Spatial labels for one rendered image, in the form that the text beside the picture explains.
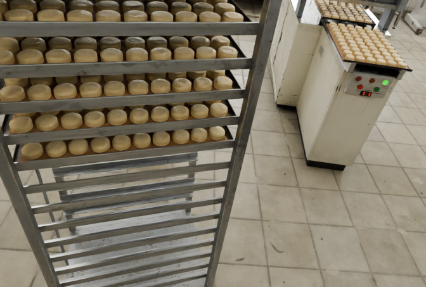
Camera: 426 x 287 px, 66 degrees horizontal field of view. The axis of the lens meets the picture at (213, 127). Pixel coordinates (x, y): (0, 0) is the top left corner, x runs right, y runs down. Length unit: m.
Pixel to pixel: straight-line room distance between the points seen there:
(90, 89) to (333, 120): 1.76
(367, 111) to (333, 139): 0.30
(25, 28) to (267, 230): 1.74
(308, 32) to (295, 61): 0.26
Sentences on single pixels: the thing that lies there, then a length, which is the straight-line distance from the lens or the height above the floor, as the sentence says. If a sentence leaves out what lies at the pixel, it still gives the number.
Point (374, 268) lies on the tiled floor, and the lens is 2.25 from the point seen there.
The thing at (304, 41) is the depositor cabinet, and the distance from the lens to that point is 2.74.
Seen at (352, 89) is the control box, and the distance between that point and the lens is 2.16.
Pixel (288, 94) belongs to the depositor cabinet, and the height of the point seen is 0.20.
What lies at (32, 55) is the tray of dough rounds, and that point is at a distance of 0.82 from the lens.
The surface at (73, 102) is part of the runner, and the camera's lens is 0.81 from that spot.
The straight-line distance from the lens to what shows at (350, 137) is 2.43.
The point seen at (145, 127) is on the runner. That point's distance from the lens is 0.87.
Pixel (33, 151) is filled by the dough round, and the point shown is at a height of 1.06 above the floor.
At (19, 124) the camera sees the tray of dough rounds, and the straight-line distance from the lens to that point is 0.92.
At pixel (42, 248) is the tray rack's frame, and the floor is 0.73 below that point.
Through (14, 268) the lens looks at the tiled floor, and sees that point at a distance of 2.06.
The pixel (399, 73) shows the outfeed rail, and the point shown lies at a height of 0.88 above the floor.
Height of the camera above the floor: 1.70
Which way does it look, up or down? 39 degrees down
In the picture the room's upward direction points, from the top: 8 degrees clockwise
